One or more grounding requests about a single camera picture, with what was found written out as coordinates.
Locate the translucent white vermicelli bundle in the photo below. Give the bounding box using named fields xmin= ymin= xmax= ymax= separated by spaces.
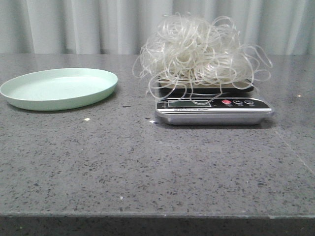
xmin=132 ymin=14 xmax=273 ymax=96

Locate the silver black kitchen scale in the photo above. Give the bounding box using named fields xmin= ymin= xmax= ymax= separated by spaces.
xmin=156 ymin=79 xmax=274 ymax=125

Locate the light green round plate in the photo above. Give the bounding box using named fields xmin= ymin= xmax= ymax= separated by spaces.
xmin=0 ymin=68 xmax=118 ymax=111

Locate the white pleated curtain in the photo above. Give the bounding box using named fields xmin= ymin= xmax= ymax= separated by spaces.
xmin=0 ymin=0 xmax=315 ymax=55

